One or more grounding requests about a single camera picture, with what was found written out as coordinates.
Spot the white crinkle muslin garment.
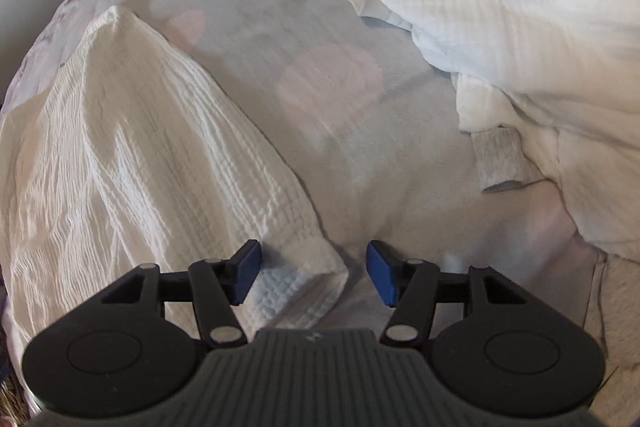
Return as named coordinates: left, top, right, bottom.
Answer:
left=1, top=6, right=348, bottom=362

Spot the pile of white clothes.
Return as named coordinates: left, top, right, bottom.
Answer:
left=349, top=0, right=639, bottom=421

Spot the grey knit garment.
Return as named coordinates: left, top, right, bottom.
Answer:
left=471, top=127, right=544, bottom=193

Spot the pink dotted grey bedsheet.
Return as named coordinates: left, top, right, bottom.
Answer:
left=1, top=0, right=597, bottom=329

